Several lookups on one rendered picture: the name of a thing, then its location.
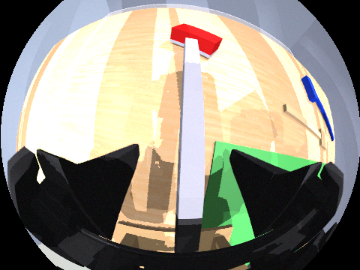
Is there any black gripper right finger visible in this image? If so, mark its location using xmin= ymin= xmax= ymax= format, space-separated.
xmin=229 ymin=149 xmax=322 ymax=238

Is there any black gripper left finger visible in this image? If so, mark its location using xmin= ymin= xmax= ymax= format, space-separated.
xmin=36 ymin=143 xmax=140 ymax=241

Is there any blue golf putter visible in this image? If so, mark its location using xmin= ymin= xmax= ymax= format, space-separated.
xmin=301 ymin=75 xmax=334 ymax=142

